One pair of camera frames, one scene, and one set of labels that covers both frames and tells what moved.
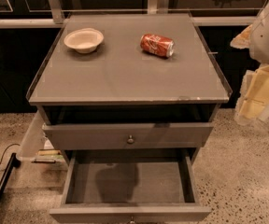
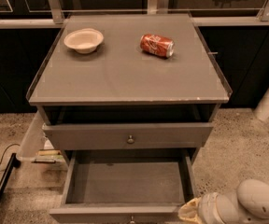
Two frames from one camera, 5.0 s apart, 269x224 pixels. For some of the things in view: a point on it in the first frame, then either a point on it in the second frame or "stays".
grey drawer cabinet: x=128 y=81 stays
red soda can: x=157 y=45 stays
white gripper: x=267 y=37 to x=206 y=208
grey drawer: x=139 y=186 stays
